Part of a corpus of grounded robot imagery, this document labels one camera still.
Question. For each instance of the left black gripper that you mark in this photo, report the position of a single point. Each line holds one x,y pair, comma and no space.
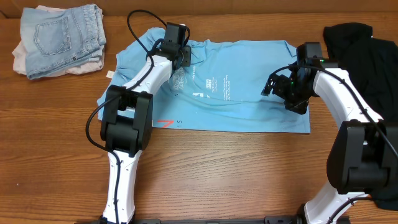
185,56

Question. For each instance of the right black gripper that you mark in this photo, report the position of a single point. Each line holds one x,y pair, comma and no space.
278,86

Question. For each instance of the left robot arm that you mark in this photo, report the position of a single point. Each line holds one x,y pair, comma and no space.
126,124

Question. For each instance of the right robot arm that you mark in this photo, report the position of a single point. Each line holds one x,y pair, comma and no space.
363,157

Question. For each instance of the black garment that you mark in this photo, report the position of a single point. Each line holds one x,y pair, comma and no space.
370,62

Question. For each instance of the folded light blue jeans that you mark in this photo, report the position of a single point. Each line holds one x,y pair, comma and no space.
59,40

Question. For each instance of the folded white garment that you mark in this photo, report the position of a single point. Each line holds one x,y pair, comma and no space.
82,67

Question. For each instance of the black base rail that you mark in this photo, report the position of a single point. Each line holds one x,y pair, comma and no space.
211,221

